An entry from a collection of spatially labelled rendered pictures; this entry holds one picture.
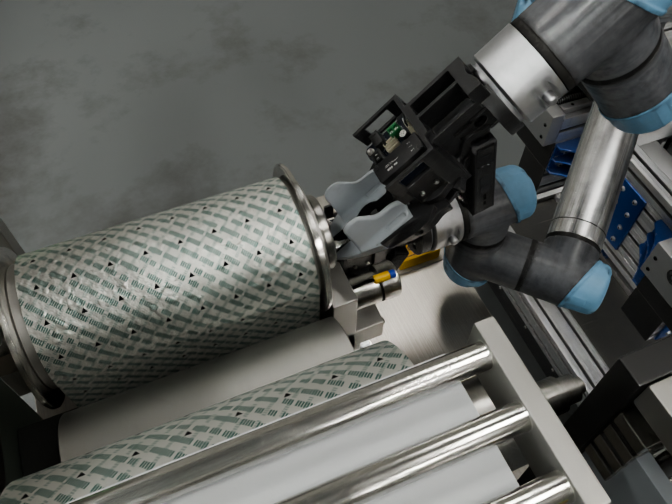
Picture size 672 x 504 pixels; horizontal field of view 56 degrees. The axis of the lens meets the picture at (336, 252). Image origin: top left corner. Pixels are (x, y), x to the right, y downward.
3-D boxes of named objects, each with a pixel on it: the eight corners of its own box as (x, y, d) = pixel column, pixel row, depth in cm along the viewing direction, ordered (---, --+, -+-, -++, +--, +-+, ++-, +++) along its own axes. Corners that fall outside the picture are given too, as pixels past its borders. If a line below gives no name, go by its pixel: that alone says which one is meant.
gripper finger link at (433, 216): (364, 220, 61) (430, 156, 58) (374, 225, 62) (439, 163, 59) (387, 255, 58) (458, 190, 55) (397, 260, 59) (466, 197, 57)
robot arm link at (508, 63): (529, 53, 58) (582, 109, 53) (489, 88, 59) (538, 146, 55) (497, 8, 52) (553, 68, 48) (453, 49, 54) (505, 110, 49)
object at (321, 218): (303, 185, 63) (319, 251, 67) (284, 191, 63) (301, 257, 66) (326, 206, 57) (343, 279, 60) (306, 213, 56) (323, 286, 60)
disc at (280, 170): (332, 336, 63) (332, 252, 51) (328, 337, 63) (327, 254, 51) (282, 226, 71) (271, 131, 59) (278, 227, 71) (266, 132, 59)
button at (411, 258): (439, 257, 102) (441, 248, 100) (399, 271, 101) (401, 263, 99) (419, 225, 106) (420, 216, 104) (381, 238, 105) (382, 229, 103)
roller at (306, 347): (374, 452, 63) (381, 406, 53) (117, 561, 57) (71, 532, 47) (328, 350, 69) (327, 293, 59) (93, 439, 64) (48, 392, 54)
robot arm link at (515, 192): (531, 232, 85) (549, 190, 78) (458, 258, 82) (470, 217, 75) (500, 191, 89) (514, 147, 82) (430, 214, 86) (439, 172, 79)
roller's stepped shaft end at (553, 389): (586, 414, 44) (602, 396, 41) (511, 447, 43) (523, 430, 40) (560, 374, 46) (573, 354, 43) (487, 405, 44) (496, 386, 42)
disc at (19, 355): (76, 431, 58) (8, 363, 46) (71, 433, 58) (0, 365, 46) (52, 301, 66) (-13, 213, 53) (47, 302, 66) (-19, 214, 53)
